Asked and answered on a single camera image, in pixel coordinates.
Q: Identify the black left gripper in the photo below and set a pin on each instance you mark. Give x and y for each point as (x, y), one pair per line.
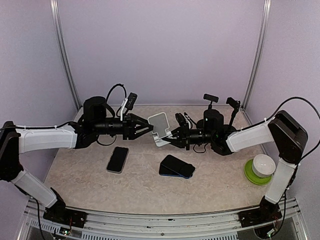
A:
(129, 120)

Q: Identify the black pole stand right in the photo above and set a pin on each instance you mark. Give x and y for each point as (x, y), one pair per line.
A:
(235, 104)

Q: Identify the white folding phone stand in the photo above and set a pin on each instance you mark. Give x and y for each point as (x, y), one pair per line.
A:
(161, 128)

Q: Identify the left aluminium frame post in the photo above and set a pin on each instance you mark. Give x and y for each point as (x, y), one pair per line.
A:
(63, 53)

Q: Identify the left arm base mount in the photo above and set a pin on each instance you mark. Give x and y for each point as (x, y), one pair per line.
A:
(69, 217)

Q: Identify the black pole stand left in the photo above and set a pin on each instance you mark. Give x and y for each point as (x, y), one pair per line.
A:
(212, 99)

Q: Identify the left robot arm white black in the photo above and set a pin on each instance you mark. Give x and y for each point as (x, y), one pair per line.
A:
(98, 119)

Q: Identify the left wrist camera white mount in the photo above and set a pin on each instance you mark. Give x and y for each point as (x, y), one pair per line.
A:
(128, 103)

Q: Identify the front aluminium rail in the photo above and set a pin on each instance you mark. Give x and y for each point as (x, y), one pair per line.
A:
(221, 225)

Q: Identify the black phone on top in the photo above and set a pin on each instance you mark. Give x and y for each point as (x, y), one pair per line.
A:
(172, 161)

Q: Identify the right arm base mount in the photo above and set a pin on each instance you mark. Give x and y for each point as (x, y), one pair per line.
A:
(257, 216)

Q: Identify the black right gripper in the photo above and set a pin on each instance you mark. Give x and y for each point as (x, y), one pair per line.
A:
(185, 140)

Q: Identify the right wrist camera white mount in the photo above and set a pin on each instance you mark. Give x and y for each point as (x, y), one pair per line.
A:
(183, 120)

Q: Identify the aluminium frame post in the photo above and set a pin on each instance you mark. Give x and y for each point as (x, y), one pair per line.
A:
(63, 53)
(258, 53)

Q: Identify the right aluminium frame post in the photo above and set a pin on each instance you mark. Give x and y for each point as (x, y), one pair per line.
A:
(258, 53)

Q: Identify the black pole stand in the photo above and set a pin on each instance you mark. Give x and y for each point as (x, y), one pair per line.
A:
(212, 99)
(235, 104)

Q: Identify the green plate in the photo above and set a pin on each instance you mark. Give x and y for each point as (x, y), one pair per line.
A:
(252, 177)

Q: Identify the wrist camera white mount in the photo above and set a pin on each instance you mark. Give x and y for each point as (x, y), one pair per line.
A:
(128, 103)
(183, 120)

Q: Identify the black phone silver case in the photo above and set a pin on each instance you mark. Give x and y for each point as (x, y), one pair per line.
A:
(117, 160)

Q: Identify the white bowl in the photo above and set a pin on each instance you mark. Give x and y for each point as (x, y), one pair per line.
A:
(263, 166)

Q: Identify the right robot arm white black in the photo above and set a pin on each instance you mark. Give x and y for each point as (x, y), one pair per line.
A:
(282, 129)

